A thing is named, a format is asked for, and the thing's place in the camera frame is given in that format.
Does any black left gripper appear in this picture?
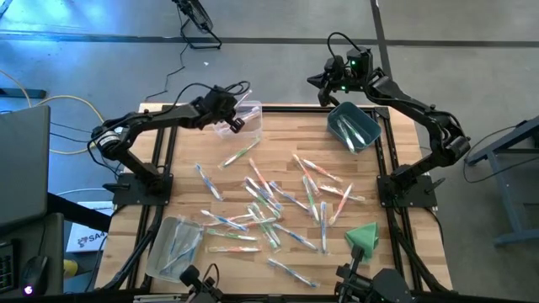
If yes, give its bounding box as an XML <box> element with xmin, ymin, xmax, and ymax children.
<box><xmin>197</xmin><ymin>88</ymin><xmax>247</xmax><ymax>135</ymax></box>

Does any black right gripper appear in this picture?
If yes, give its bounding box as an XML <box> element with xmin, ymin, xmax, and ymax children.
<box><xmin>307</xmin><ymin>46</ymin><xmax>376</xmax><ymax>107</ymax></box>

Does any blue toothbrush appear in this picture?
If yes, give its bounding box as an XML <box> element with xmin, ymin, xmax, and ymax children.
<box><xmin>200</xmin><ymin>209</ymin><xmax>249</xmax><ymax>233</ymax></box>
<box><xmin>318</xmin><ymin>200</ymin><xmax>328</xmax><ymax>256</ymax></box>
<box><xmin>266</xmin><ymin>257</ymin><xmax>320</xmax><ymax>290</ymax></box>
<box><xmin>176</xmin><ymin>229</ymin><xmax>202</xmax><ymax>264</ymax></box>
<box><xmin>166</xmin><ymin>218</ymin><xmax>186</xmax><ymax>274</ymax></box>
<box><xmin>272</xmin><ymin>222</ymin><xmax>320</xmax><ymax>253</ymax></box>
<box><xmin>268</xmin><ymin>180</ymin><xmax>312</xmax><ymax>211</ymax></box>
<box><xmin>243</xmin><ymin>176</ymin><xmax>284</xmax><ymax>211</ymax></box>
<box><xmin>159</xmin><ymin>235</ymin><xmax>201</xmax><ymax>273</ymax></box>
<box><xmin>195</xmin><ymin>162</ymin><xmax>224</xmax><ymax>202</ymax></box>

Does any clear plastic container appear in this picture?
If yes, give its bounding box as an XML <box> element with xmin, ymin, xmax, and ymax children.
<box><xmin>212</xmin><ymin>99</ymin><xmax>264</xmax><ymax>140</ymax></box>

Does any teal plastic bin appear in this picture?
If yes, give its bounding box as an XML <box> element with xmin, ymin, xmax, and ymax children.
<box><xmin>326</xmin><ymin>100</ymin><xmax>382</xmax><ymax>153</ymax></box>

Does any black floor fan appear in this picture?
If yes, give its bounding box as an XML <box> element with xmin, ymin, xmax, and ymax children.
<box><xmin>170</xmin><ymin>0</ymin><xmax>223</xmax><ymax>51</ymax></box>

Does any clear shallow plastic tray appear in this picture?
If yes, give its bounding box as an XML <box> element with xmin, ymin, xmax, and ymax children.
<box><xmin>145</xmin><ymin>215</ymin><xmax>205</xmax><ymax>284</ymax></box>

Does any green folded cloth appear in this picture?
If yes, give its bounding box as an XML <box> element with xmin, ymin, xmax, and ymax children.
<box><xmin>344</xmin><ymin>221</ymin><xmax>380</xmax><ymax>265</ymax></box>

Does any white sheet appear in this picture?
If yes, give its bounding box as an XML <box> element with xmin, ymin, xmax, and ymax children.
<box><xmin>75</xmin><ymin>199</ymin><xmax>115</xmax><ymax>211</ymax></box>

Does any black desk beam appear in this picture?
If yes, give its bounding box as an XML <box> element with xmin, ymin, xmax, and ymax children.
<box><xmin>45</xmin><ymin>192</ymin><xmax>113</xmax><ymax>233</ymax></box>

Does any white printed box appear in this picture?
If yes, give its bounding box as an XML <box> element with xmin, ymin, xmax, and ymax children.
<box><xmin>65</xmin><ymin>221</ymin><xmax>111</xmax><ymax>254</ymax></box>

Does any blue grey metal table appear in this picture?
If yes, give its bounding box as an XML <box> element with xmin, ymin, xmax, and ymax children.
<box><xmin>465</xmin><ymin>115</ymin><xmax>539</xmax><ymax>248</ymax></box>

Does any black desk top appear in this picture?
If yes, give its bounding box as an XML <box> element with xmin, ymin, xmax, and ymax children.
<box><xmin>0</xmin><ymin>212</ymin><xmax>65</xmax><ymax>295</ymax></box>

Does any grey monitor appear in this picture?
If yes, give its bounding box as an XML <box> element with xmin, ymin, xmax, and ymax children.
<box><xmin>0</xmin><ymin>104</ymin><xmax>51</xmax><ymax>231</ymax></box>

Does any dark floor bar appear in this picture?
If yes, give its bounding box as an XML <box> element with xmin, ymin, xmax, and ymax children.
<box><xmin>0</xmin><ymin>88</ymin><xmax>47</xmax><ymax>100</ymax></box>

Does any yellow object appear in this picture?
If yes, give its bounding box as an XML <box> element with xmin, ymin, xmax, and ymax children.
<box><xmin>62</xmin><ymin>259</ymin><xmax>80</xmax><ymax>279</ymax></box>

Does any black computer mouse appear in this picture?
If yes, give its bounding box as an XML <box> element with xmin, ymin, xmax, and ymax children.
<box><xmin>19</xmin><ymin>254</ymin><xmax>50</xmax><ymax>297</ymax></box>

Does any black keyboard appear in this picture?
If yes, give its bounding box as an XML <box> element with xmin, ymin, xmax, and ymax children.
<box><xmin>0</xmin><ymin>239</ymin><xmax>20</xmax><ymax>295</ymax></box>

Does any black floor cable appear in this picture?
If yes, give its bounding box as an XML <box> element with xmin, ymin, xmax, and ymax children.
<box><xmin>142</xmin><ymin>41</ymin><xmax>190</xmax><ymax>104</ymax></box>

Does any yellow floor cable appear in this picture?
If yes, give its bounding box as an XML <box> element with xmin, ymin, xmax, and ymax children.
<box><xmin>0</xmin><ymin>69</ymin><xmax>106</xmax><ymax>156</ymax></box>

